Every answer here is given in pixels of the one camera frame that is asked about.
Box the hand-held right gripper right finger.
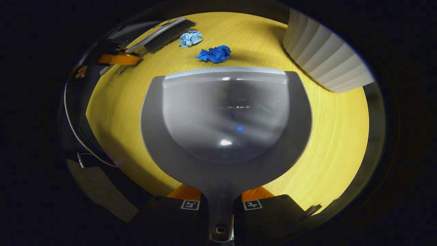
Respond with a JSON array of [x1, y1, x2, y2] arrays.
[[234, 186, 321, 245]]

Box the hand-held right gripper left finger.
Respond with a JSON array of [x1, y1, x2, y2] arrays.
[[131, 184, 209, 245]]

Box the small grey broom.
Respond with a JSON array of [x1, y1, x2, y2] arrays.
[[99, 16, 197, 76]]

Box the light blue paper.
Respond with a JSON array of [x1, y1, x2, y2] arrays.
[[178, 30, 203, 48]]

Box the dark blue paper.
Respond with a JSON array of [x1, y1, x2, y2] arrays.
[[195, 45, 231, 64]]

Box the grey dustpan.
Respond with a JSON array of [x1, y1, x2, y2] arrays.
[[140, 67, 313, 243]]

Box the white ribbed garbage bin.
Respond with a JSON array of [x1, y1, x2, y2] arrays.
[[282, 9, 375, 93]]

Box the yellow wooden desktop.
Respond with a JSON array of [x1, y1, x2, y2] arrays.
[[85, 12, 370, 216]]

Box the white cable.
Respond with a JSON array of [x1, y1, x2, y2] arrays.
[[64, 80, 118, 168]]

